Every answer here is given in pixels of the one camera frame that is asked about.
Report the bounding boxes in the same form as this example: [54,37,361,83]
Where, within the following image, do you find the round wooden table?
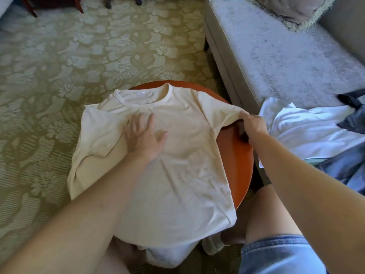
[130,80,254,210]

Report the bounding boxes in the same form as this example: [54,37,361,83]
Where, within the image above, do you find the pile of clothes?
[258,88,365,194]

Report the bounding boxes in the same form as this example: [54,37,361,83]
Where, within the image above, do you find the person's right hand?
[239,110,269,141]

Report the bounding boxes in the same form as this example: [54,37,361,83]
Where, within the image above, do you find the person's left hand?
[124,113,170,164]

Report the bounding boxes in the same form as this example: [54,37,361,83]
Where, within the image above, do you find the black valet stand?
[104,0,143,9]

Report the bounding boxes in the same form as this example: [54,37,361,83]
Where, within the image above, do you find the plain beige T-shirt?
[67,84,246,269]

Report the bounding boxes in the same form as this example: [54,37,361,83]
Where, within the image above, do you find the blue denim shorts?
[240,235,329,274]

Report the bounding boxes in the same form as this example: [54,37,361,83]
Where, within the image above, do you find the dark wooden nightstand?
[20,0,85,18]

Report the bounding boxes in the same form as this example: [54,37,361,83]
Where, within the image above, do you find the white sneaker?
[202,231,229,256]

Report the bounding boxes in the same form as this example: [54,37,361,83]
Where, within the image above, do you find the person's right forearm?
[248,131,365,274]

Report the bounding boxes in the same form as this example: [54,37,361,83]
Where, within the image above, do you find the brown fringed cushion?
[246,0,338,32]

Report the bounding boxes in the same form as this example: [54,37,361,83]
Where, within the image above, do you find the person's right leg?
[221,185,304,247]

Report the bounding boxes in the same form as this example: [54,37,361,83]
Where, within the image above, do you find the grey velvet chaise sofa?
[203,0,365,115]

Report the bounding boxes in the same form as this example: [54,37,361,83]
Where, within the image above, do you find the person's left forearm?
[0,154,155,274]

